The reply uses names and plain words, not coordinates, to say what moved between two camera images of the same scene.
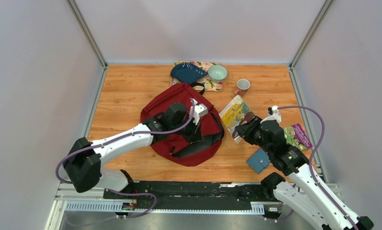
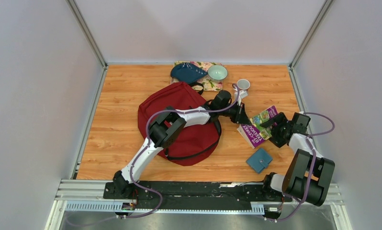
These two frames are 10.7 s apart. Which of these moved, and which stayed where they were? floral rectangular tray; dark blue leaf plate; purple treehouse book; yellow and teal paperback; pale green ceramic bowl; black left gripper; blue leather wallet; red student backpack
Moved: black left gripper; red student backpack; purple treehouse book; yellow and teal paperback
Stayed: blue leather wallet; pale green ceramic bowl; floral rectangular tray; dark blue leaf plate
